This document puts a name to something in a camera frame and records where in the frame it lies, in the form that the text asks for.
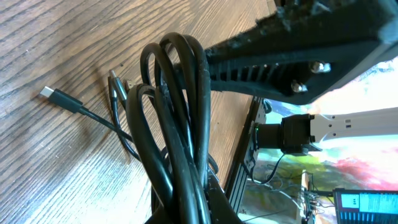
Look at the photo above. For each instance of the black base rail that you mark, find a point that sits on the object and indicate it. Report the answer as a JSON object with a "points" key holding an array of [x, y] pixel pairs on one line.
{"points": [[245, 155]]}

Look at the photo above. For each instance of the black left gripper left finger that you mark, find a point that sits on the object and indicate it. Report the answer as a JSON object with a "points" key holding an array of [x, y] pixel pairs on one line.
{"points": [[221, 212]]}

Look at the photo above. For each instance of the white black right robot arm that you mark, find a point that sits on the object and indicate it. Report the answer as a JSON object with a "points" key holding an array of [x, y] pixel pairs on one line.
{"points": [[300, 134]]}

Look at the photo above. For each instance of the laptop with lit screen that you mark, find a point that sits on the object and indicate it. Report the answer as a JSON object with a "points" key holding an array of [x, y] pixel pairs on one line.
{"points": [[365, 206]]}

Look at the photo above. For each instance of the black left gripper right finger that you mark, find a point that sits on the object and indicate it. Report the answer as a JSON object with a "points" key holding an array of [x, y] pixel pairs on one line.
{"points": [[305, 49]]}

